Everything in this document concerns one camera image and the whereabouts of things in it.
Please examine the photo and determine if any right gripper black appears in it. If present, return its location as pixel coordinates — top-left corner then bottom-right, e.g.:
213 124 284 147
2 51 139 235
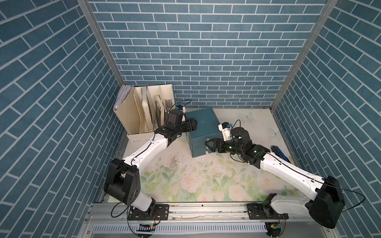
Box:
204 138 243 157

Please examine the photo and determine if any teal drawer cabinet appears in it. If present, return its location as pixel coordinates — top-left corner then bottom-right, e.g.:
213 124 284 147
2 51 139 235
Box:
185 108 223 158

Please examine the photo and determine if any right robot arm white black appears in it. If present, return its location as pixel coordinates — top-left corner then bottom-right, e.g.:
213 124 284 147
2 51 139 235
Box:
204 127 345 229

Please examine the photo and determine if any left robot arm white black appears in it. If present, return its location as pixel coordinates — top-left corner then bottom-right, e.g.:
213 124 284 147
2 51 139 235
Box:
104 118 197 218

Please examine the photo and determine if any white book in rack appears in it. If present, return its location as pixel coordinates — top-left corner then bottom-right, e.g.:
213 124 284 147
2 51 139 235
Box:
142 87 153 131

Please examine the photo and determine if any white file organizer rack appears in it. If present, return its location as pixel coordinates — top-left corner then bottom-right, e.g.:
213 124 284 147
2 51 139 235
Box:
128 84 175 143

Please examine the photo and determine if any floral table mat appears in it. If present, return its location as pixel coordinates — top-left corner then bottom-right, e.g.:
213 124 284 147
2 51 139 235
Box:
140 108 301 202

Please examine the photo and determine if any blue black tool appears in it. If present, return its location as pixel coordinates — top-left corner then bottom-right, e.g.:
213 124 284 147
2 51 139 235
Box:
270 145 290 163

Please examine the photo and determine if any beige folder with papers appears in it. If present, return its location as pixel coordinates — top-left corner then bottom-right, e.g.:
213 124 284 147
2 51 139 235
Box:
113 85 140 134

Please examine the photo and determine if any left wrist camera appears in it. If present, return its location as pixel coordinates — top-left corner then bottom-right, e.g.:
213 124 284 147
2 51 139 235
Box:
165 105 186 125

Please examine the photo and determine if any aluminium mounting rail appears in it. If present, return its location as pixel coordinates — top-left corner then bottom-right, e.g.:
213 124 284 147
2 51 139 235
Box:
85 202 313 223

